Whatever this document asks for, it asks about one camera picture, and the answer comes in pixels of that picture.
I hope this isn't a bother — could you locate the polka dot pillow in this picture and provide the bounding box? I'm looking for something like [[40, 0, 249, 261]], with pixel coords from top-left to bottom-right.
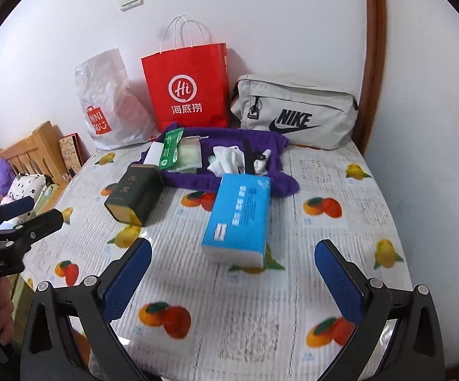
[[5, 175, 48, 208]]

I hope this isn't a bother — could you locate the small white box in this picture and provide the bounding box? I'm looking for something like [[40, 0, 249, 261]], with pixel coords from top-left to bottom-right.
[[144, 142, 167, 166]]

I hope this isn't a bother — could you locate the white plastic shopping bag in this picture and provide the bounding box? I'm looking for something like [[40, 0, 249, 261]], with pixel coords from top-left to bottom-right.
[[74, 48, 161, 151]]

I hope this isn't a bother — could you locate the brown wooden door frame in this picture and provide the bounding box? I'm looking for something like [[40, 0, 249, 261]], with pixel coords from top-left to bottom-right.
[[362, 0, 387, 155]]

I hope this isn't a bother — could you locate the patterned brown box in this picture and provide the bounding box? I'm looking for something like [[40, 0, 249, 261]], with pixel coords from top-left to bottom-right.
[[59, 134, 84, 171]]

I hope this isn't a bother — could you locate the wooden headboard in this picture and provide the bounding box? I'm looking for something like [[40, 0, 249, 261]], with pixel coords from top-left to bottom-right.
[[0, 121, 76, 191]]

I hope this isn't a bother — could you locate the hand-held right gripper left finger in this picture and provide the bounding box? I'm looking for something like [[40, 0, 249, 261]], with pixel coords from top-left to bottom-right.
[[20, 238, 153, 381]]

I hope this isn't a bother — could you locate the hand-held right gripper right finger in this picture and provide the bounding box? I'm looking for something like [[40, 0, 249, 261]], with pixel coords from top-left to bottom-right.
[[315, 240, 445, 381]]

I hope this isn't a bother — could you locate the dark tea tin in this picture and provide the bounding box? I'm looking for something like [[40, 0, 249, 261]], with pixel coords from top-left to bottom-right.
[[103, 163, 163, 226]]

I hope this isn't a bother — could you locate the fruit print tablecloth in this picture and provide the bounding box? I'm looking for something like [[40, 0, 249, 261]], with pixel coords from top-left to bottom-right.
[[23, 143, 413, 381]]

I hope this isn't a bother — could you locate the blue tissue pack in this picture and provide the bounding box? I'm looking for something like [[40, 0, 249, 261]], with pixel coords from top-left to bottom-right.
[[202, 174, 272, 269]]

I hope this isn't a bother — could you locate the person's left hand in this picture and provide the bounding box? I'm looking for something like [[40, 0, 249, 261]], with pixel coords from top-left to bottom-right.
[[0, 280, 17, 347]]

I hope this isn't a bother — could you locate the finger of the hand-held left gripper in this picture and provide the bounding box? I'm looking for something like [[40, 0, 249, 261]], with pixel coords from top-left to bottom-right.
[[0, 208, 64, 253], [0, 196, 36, 231]]

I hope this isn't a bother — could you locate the purple plush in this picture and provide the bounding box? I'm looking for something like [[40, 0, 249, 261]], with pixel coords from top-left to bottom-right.
[[0, 158, 14, 196]]

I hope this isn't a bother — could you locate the black handled tool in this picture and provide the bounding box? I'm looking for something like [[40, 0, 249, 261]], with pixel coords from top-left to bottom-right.
[[243, 138, 266, 175]]

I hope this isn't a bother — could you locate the purple towel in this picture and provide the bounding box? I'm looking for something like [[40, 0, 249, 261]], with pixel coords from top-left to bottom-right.
[[159, 124, 300, 200]]

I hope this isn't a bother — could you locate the red paper bag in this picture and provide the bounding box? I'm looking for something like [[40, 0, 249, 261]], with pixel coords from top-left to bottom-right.
[[141, 15, 230, 131]]

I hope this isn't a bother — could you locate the grey waist bag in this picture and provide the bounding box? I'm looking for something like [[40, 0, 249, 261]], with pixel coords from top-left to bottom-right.
[[229, 72, 359, 150]]

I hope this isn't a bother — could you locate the dark green wipes pack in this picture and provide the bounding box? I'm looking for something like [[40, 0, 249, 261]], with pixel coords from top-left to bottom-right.
[[159, 128, 185, 167]]

